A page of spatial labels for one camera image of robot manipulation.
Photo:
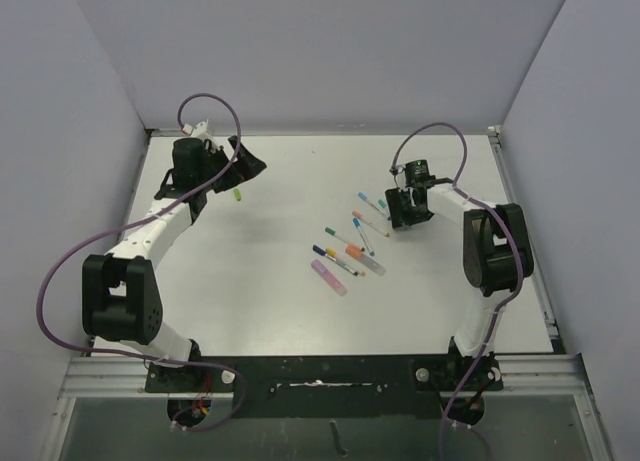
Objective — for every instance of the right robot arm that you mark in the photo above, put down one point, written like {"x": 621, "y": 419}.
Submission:
{"x": 496, "y": 249}

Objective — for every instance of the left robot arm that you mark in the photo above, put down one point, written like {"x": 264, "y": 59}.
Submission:
{"x": 121, "y": 299}

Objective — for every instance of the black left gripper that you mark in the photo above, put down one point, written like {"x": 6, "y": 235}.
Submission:
{"x": 244, "y": 169}

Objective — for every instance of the yellow marker pen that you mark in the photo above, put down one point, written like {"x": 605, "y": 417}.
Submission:
{"x": 345, "y": 261}

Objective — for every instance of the navy blue marker pen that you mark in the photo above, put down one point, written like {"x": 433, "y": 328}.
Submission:
{"x": 319, "y": 251}

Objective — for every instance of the peach marker pen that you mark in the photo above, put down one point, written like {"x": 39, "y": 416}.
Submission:
{"x": 369, "y": 223}

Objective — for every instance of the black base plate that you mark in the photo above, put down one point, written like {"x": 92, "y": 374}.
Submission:
{"x": 330, "y": 387}

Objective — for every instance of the sky blue marker pen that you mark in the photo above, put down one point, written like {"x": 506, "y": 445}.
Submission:
{"x": 365, "y": 241}

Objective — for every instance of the green marker pen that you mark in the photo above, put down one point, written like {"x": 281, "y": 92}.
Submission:
{"x": 342, "y": 238}

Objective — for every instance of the light blue marker pen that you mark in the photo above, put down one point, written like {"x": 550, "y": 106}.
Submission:
{"x": 376, "y": 207}

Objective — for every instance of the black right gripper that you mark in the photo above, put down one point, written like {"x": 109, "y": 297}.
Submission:
{"x": 395, "y": 196}

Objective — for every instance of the orange cap highlighter pen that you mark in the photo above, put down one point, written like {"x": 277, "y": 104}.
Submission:
{"x": 365, "y": 260}

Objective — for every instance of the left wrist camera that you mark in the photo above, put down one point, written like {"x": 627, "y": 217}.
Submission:
{"x": 202, "y": 130}

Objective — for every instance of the pink highlighter pen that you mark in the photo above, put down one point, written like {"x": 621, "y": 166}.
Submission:
{"x": 328, "y": 277}

